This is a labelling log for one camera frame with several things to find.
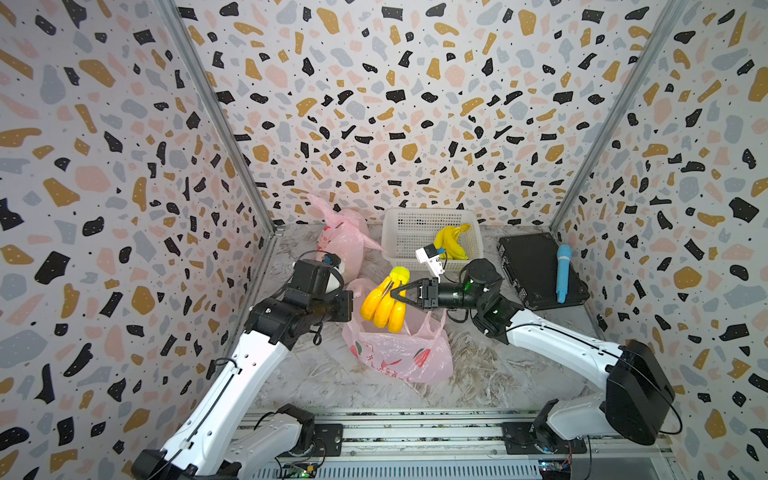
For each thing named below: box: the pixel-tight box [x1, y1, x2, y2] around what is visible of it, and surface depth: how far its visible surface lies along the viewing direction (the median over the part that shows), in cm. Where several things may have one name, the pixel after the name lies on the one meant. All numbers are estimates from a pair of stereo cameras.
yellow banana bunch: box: [360, 267, 411, 333], surface depth 66 cm
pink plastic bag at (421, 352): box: [342, 278, 454, 384], surface depth 77 cm
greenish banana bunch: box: [434, 223, 471, 260], surface depth 112 cm
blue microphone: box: [556, 244, 571, 304], surface depth 100 cm
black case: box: [497, 232, 590, 310], surface depth 105 cm
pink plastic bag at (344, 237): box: [308, 195, 387, 309], surface depth 99 cm
